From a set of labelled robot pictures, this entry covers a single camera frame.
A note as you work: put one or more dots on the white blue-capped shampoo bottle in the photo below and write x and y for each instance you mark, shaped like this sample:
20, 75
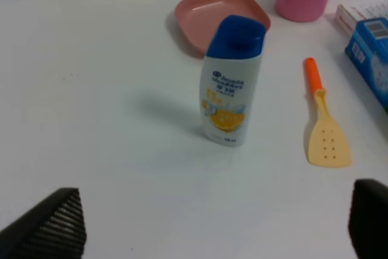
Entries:
228, 79

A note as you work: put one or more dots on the long blue toothpaste box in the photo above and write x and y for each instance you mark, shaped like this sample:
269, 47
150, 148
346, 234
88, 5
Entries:
367, 50

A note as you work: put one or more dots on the white flat carton box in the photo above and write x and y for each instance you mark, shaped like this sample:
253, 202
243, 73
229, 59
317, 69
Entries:
347, 16

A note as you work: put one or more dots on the yellow spatula orange handle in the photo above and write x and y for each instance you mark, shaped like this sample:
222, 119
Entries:
328, 146

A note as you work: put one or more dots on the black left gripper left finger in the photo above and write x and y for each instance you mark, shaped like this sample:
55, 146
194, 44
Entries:
54, 228

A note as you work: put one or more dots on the pink square plate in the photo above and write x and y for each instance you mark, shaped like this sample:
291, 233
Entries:
199, 19

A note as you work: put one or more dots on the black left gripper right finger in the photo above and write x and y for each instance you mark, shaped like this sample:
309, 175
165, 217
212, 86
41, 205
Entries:
368, 219

